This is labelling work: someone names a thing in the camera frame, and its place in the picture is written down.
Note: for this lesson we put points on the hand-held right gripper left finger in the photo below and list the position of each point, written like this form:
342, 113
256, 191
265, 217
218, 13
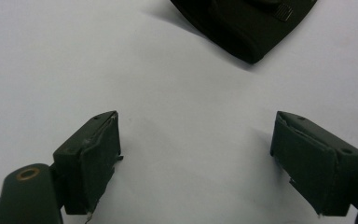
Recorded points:
87, 165

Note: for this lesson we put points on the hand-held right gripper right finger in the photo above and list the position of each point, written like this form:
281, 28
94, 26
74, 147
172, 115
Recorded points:
313, 161

